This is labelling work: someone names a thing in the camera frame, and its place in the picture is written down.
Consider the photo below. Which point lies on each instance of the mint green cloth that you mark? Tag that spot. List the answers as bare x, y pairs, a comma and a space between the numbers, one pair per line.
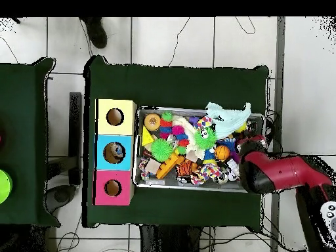
228, 120

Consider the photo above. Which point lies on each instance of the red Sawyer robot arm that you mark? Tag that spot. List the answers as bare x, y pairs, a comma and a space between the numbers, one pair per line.
283, 173

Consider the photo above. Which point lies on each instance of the wooden box with three holes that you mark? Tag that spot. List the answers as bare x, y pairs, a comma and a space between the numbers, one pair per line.
115, 128

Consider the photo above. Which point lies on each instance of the orange basketball toy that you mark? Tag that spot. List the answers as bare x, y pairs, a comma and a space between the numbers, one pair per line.
222, 152

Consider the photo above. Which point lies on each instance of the green spiky ball with eyes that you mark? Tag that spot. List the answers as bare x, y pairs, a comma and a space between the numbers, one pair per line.
206, 137

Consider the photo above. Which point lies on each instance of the tiger striped plush toy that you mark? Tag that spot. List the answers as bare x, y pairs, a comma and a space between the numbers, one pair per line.
185, 168

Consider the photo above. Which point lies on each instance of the dark green table cloth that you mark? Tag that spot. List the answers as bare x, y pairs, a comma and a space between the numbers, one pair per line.
183, 86

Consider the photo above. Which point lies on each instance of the orange plastic toy block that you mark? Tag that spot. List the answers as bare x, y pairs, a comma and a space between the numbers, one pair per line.
168, 165

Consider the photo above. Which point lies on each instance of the plain green spiky ball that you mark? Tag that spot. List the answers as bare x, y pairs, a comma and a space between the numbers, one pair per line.
162, 149

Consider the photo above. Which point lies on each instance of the toy burger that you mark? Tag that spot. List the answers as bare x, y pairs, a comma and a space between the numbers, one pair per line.
152, 122

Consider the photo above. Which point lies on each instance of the plain wooden cube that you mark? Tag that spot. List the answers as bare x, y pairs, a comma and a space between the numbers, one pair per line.
152, 166

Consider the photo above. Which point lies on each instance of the yellow toy cheese wedge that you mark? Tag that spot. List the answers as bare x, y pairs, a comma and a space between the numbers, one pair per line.
147, 137

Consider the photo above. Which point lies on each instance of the black upright panel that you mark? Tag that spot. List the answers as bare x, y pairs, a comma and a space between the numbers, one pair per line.
75, 131

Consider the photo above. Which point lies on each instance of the person's foot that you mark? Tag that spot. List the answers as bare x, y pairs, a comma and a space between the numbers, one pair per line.
96, 32

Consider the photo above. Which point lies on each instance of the dark green side table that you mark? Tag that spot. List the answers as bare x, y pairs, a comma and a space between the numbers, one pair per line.
23, 157

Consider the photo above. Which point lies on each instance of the lime green round object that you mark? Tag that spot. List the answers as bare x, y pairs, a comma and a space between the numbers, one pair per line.
4, 186

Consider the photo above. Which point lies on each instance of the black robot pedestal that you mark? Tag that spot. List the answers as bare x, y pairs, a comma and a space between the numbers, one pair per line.
170, 241

